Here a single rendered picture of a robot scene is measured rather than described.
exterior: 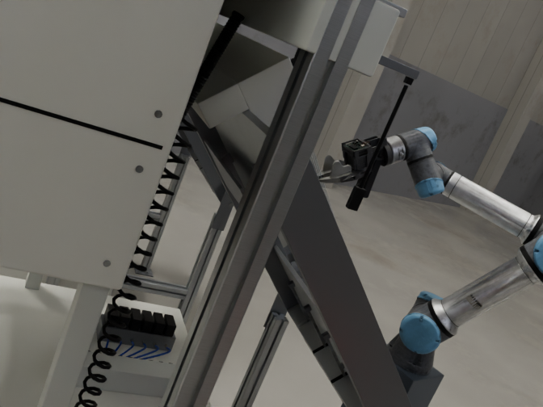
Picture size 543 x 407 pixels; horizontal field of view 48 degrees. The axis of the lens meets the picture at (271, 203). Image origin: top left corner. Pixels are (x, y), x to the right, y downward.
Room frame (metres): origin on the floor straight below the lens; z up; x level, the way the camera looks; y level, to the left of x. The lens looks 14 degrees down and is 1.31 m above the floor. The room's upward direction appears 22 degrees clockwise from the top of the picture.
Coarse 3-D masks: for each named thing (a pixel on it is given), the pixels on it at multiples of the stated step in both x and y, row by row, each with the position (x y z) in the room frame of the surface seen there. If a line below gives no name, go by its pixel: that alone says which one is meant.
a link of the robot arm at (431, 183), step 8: (416, 160) 1.69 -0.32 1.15; (424, 160) 1.69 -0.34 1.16; (432, 160) 1.70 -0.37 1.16; (416, 168) 1.69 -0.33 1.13; (424, 168) 1.68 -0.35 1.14; (432, 168) 1.69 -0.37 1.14; (440, 168) 1.76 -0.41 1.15; (416, 176) 1.69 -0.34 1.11; (424, 176) 1.68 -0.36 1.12; (432, 176) 1.68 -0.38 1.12; (440, 176) 1.71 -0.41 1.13; (416, 184) 1.69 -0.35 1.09; (424, 184) 1.67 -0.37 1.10; (432, 184) 1.67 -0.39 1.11; (440, 184) 1.68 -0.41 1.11; (424, 192) 1.67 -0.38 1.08; (432, 192) 1.67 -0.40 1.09; (440, 192) 1.68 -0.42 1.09
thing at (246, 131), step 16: (224, 128) 1.16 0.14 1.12; (240, 128) 0.93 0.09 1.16; (256, 128) 0.78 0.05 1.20; (208, 144) 1.25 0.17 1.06; (224, 144) 1.32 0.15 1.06; (240, 144) 1.03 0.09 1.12; (256, 144) 0.84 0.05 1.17; (224, 160) 1.29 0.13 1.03; (240, 160) 1.16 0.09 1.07; (224, 176) 1.22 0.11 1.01; (240, 176) 1.33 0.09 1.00; (240, 192) 1.02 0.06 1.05
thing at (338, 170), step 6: (336, 162) 1.59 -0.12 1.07; (336, 168) 1.59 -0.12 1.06; (342, 168) 1.60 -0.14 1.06; (348, 168) 1.61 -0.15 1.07; (330, 174) 1.59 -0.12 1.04; (336, 174) 1.59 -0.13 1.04; (342, 174) 1.60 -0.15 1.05; (324, 180) 1.59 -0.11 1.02; (330, 180) 1.59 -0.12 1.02; (336, 180) 1.59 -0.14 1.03
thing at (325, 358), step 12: (288, 312) 1.46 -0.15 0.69; (300, 312) 1.45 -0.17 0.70; (300, 324) 1.41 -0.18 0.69; (312, 324) 1.39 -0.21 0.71; (312, 336) 1.35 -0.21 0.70; (312, 348) 1.31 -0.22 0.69; (324, 348) 1.30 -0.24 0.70; (324, 360) 1.26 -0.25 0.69; (336, 372) 1.22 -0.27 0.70; (336, 384) 1.19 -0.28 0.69; (348, 384) 1.18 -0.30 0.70; (348, 396) 1.15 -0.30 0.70
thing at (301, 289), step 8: (280, 256) 1.37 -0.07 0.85; (288, 264) 1.33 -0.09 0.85; (288, 272) 1.36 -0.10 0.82; (296, 272) 1.29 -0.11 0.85; (296, 280) 1.29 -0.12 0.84; (296, 288) 1.39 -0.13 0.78; (304, 288) 1.23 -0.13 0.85; (304, 296) 1.29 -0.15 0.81; (304, 304) 1.40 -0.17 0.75; (312, 304) 1.21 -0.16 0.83; (312, 312) 1.29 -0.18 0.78; (320, 320) 1.20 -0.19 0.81; (320, 328) 1.29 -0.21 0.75; (328, 336) 1.17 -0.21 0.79; (336, 352) 1.21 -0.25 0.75; (344, 368) 1.22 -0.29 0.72
